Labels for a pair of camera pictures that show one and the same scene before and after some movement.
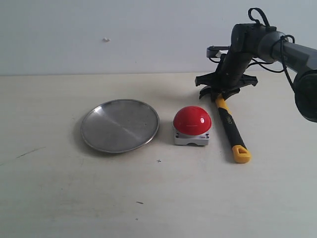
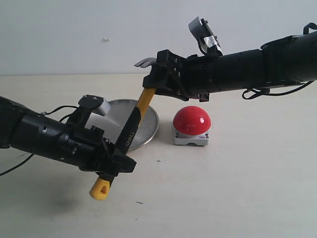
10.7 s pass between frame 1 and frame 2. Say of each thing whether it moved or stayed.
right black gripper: moved
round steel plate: stayed
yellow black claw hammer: moved
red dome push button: stayed
